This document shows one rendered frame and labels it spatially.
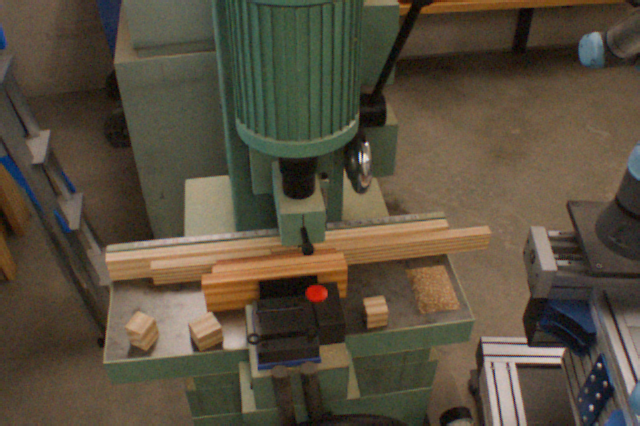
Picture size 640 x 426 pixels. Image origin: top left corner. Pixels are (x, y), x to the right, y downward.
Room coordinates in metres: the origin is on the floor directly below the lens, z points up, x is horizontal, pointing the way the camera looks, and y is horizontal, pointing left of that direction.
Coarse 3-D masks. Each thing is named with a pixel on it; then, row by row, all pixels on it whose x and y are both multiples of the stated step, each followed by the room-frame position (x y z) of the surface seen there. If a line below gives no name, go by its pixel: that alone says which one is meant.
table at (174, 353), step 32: (448, 256) 0.78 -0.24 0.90; (128, 288) 0.70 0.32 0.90; (160, 288) 0.70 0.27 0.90; (192, 288) 0.71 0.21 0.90; (352, 288) 0.71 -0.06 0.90; (384, 288) 0.71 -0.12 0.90; (128, 320) 0.63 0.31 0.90; (160, 320) 0.64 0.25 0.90; (224, 320) 0.64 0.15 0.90; (352, 320) 0.64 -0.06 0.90; (416, 320) 0.64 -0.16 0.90; (448, 320) 0.64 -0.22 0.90; (128, 352) 0.57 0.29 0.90; (160, 352) 0.57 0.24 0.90; (192, 352) 0.57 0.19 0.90; (224, 352) 0.58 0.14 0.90; (352, 352) 0.61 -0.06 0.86; (384, 352) 0.61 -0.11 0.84; (352, 384) 0.54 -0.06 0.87; (256, 416) 0.49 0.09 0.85
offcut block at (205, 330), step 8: (192, 320) 0.61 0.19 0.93; (200, 320) 0.61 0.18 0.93; (208, 320) 0.61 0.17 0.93; (216, 320) 0.61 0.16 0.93; (192, 328) 0.59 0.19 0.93; (200, 328) 0.59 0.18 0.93; (208, 328) 0.59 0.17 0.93; (216, 328) 0.59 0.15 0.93; (192, 336) 0.60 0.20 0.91; (200, 336) 0.58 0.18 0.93; (208, 336) 0.58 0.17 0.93; (216, 336) 0.59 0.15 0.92; (200, 344) 0.58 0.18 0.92; (208, 344) 0.58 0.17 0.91
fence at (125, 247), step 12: (420, 216) 0.83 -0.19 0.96; (432, 216) 0.83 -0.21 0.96; (444, 216) 0.83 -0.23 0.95; (336, 228) 0.80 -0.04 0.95; (348, 228) 0.80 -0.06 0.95; (204, 240) 0.77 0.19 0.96; (216, 240) 0.77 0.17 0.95; (228, 240) 0.77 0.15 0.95; (240, 240) 0.77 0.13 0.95; (108, 252) 0.74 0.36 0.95; (120, 252) 0.74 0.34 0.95
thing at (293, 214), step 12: (276, 168) 0.82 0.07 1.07; (276, 180) 0.79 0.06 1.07; (276, 192) 0.76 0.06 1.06; (276, 204) 0.78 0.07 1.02; (288, 204) 0.73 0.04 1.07; (300, 204) 0.73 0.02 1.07; (312, 204) 0.73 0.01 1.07; (288, 216) 0.71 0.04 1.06; (300, 216) 0.71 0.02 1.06; (312, 216) 0.71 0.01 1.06; (324, 216) 0.72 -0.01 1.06; (288, 228) 0.71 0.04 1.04; (312, 228) 0.71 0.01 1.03; (324, 228) 0.72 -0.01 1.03; (288, 240) 0.71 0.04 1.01; (300, 240) 0.71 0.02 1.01; (312, 240) 0.71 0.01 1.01; (324, 240) 0.72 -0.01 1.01
